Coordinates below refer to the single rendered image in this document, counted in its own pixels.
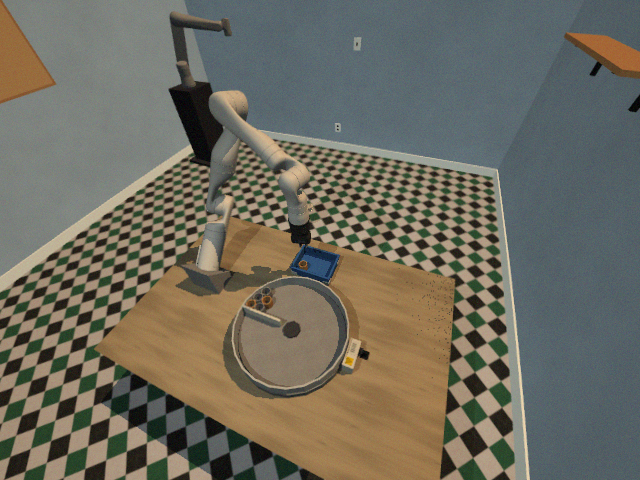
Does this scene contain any blue tray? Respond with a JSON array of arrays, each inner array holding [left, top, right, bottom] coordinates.
[[290, 244, 340, 286]]

